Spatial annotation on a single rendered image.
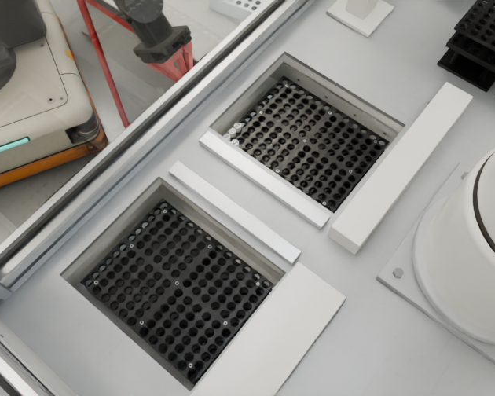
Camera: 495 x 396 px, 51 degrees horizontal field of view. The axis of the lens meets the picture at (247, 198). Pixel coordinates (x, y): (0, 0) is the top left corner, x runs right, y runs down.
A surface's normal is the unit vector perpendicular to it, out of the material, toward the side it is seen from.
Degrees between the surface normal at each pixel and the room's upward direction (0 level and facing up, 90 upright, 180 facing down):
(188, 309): 0
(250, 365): 0
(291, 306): 0
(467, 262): 90
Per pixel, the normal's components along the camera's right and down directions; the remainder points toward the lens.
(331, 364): 0.00, -0.44
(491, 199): -1.00, 0.05
